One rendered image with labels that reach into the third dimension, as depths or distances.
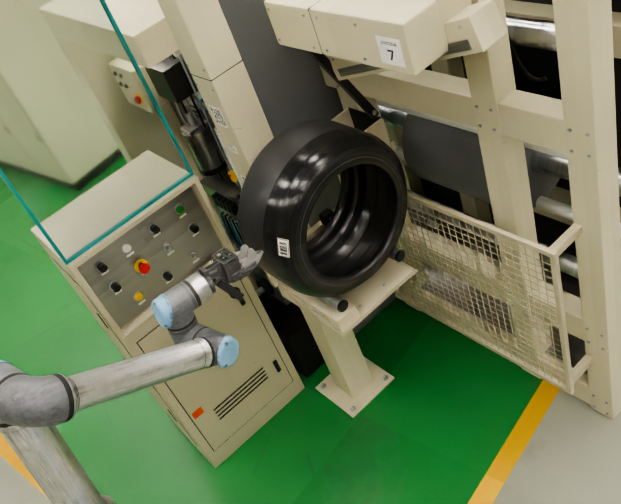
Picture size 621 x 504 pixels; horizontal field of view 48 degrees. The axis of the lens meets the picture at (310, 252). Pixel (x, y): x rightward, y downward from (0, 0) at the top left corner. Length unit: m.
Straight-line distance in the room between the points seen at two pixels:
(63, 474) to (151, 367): 0.35
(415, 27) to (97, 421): 2.69
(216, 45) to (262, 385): 1.58
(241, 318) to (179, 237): 0.47
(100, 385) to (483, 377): 1.88
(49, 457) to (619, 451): 2.02
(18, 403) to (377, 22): 1.26
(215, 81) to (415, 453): 1.70
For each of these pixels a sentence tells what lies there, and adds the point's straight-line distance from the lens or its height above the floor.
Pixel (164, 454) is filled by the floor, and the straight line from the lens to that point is 3.48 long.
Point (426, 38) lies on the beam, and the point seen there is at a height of 1.71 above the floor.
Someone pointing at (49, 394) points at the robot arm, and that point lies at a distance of 1.70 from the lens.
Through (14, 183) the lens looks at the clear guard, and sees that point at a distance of 2.35.
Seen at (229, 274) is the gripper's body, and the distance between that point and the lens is 2.08.
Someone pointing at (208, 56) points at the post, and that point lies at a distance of 2.21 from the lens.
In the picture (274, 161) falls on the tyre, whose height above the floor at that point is 1.43.
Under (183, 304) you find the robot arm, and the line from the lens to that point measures 2.03.
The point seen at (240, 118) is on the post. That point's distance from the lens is 2.31.
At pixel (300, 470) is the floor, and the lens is 3.12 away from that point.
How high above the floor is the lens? 2.51
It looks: 38 degrees down
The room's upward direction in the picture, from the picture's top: 23 degrees counter-clockwise
